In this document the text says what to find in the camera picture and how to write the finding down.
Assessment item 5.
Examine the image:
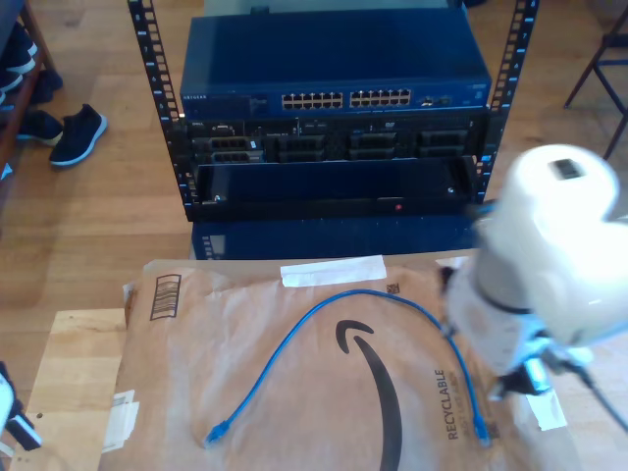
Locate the blue network cable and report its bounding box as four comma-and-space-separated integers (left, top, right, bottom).
203, 288, 492, 450

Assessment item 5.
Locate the white square paper label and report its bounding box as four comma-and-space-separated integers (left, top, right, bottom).
527, 392, 569, 433

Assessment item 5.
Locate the white crumpled paper label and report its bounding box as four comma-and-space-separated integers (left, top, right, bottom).
104, 390, 141, 450

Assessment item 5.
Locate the white tape strip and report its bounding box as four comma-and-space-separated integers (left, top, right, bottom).
280, 254, 388, 288

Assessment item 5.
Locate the blue box under rack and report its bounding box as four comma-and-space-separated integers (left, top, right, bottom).
189, 215, 485, 261

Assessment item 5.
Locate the brown paper mailing envelope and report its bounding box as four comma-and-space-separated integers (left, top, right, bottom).
100, 247, 585, 471

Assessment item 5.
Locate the black rack server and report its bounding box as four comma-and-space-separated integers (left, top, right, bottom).
185, 116, 487, 163

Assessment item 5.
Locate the dark sneaker white sole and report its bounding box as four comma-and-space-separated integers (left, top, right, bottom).
0, 68, 24, 94
0, 22, 38, 75
17, 108, 64, 147
48, 102, 109, 169

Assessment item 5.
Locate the dark metal chair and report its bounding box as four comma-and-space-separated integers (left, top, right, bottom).
562, 7, 628, 161

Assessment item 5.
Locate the dark shoe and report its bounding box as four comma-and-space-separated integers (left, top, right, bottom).
28, 68, 64, 105

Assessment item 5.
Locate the long black camera cable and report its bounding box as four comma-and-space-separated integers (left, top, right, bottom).
549, 342, 628, 436

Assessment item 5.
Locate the blue network switch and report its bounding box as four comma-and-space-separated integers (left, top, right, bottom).
179, 9, 494, 119

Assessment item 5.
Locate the black perforated rack frame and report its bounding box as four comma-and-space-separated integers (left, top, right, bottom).
127, 0, 541, 222

